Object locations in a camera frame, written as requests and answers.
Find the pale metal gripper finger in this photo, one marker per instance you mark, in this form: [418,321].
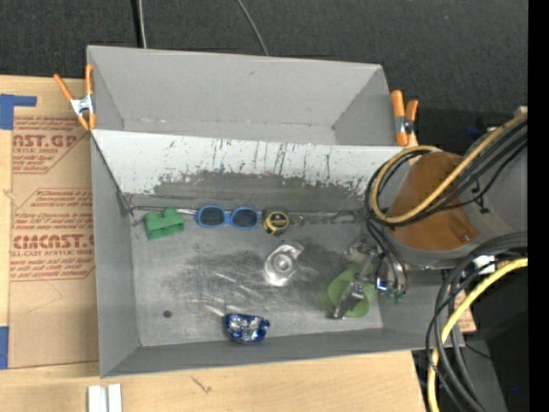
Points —
[349,301]
[364,268]

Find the light green cup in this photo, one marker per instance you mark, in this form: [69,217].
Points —
[341,288]

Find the black and yellow tape measure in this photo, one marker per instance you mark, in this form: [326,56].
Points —
[275,222]

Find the blue foil packet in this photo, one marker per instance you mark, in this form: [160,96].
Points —
[245,327]

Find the blue sunglasses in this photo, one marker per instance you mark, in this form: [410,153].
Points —
[227,217]

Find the green toy block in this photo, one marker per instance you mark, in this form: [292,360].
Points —
[163,223]

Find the grey metal bin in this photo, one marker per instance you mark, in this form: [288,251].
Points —
[206,101]

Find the brown cardboard board red print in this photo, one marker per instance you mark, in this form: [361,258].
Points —
[47,213]

